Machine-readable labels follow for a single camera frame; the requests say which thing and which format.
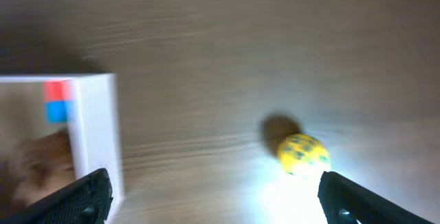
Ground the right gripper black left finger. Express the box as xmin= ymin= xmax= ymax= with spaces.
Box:
xmin=1 ymin=168 xmax=113 ymax=224

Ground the open white cardboard box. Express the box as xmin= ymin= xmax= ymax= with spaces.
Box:
xmin=1 ymin=73 xmax=124 ymax=223

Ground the colourful two-by-two puzzle cube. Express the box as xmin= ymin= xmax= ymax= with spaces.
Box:
xmin=43 ymin=80 xmax=73 ymax=124

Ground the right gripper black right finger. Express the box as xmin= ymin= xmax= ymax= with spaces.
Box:
xmin=318 ymin=172 xmax=433 ymax=224

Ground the yellow ball with blue letters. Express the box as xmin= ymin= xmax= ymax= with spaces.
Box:
xmin=276 ymin=133 xmax=331 ymax=177

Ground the brown plush capybara toy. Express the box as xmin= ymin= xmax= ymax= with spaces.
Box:
xmin=1 ymin=128 xmax=76 ymax=219

